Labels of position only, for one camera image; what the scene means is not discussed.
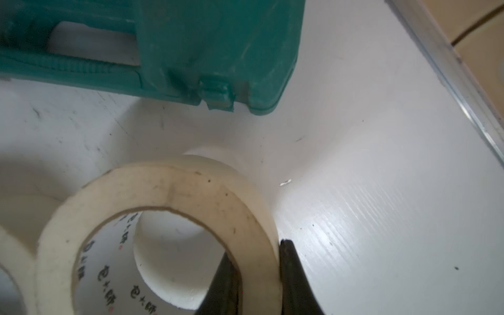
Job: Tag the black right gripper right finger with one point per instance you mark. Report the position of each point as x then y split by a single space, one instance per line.
298 297

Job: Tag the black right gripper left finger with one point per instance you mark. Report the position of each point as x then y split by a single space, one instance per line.
222 297

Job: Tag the cream masking tape roll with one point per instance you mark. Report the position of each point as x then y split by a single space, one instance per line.
202 190
23 218

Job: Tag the green tool case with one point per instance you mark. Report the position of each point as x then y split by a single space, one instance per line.
216 52

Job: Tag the aluminium frame rail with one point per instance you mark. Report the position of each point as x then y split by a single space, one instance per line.
452 72

